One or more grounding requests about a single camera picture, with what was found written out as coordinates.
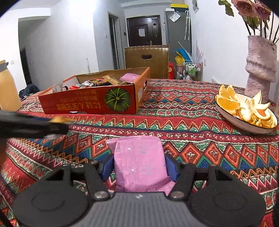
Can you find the metal trolley rack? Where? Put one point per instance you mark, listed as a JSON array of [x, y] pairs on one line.
[[191, 71]]

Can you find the blue bag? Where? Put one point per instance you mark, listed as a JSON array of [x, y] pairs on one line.
[[183, 52]]

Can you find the brown gold snack packet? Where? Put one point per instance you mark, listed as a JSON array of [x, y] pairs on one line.
[[111, 79]]

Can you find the pink ceramic vase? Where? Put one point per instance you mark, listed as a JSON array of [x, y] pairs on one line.
[[259, 69]]

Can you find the bunch of dried pink roses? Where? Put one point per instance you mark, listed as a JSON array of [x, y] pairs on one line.
[[250, 11]]

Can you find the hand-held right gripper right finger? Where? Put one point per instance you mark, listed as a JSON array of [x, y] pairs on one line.
[[172, 169]]

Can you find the white folded umbrella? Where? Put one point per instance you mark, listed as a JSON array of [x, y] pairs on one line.
[[187, 25]]

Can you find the dark brown entrance door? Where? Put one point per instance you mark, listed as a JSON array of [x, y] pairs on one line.
[[143, 30]]

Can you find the grey refrigerator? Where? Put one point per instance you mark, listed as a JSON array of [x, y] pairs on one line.
[[176, 39]]

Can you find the pink snack packet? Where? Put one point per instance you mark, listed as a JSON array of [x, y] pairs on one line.
[[139, 161], [130, 78]]

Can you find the grey interior door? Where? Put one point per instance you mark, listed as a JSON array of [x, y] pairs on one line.
[[113, 41]]

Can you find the patterned red tablecloth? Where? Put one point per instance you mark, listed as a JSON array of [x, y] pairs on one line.
[[174, 131]]

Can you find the yellow thermos jug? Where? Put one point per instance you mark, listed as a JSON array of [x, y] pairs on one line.
[[8, 87]]

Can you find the red gift box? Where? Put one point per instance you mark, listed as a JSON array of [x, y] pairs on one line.
[[171, 70]]

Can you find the clear plastic bag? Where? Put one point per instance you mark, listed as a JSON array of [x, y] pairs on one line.
[[174, 17]]

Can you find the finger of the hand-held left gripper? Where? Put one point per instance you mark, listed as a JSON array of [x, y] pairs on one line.
[[32, 132], [28, 119]]

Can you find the yellow bag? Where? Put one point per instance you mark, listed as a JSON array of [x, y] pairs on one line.
[[179, 60]]

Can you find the clear snack packet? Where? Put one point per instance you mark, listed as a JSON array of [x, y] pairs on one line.
[[57, 86]]

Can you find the pile of orange pieces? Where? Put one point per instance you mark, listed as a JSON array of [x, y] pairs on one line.
[[235, 104]]

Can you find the dark clothing pile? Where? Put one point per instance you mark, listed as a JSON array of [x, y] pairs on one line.
[[29, 90]]

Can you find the red cardboard box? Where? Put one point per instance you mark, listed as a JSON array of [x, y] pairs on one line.
[[87, 100]]

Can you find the paper notice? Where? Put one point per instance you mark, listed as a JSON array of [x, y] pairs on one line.
[[141, 32]]

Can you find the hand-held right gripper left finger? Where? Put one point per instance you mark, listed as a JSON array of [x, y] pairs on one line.
[[107, 168]]

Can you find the yellow box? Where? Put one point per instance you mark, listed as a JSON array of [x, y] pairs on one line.
[[179, 7]]

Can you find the dark red blue snack packet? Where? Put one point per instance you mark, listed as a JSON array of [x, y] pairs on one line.
[[93, 83]]

